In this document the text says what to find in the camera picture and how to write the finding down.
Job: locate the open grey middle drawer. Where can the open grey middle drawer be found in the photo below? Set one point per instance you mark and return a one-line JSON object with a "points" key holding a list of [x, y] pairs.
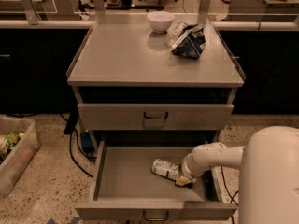
{"points": [[125, 188]]}

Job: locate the blue power adapter box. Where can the blue power adapter box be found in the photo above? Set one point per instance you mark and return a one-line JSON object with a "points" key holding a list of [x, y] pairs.
{"points": [[86, 142]]}

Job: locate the closed upper grey drawer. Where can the closed upper grey drawer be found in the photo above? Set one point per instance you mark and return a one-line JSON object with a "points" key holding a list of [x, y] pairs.
{"points": [[154, 116]]}

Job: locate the blue labelled plastic bottle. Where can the blue labelled plastic bottle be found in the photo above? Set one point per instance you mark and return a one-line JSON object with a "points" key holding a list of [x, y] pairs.
{"points": [[166, 169]]}

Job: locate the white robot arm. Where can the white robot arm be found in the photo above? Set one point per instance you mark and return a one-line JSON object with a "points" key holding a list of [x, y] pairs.
{"points": [[268, 168]]}

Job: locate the grey metal drawer cabinet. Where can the grey metal drawer cabinet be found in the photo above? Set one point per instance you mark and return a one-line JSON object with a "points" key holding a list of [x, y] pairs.
{"points": [[122, 61]]}

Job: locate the white ceramic bowl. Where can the white ceramic bowl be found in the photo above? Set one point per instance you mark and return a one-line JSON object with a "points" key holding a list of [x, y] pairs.
{"points": [[160, 21]]}

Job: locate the blue crumpled chip bag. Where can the blue crumpled chip bag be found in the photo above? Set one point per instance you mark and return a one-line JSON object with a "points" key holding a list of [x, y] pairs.
{"points": [[187, 40]]}

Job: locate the food items in bin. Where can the food items in bin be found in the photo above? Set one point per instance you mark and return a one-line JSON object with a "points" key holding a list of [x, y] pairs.
{"points": [[7, 143]]}

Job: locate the clear plastic storage bin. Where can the clear plastic storage bin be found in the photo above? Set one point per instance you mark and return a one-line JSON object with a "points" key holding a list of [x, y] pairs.
{"points": [[16, 161]]}

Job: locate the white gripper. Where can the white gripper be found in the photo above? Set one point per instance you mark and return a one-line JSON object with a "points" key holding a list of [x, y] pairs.
{"points": [[188, 169]]}

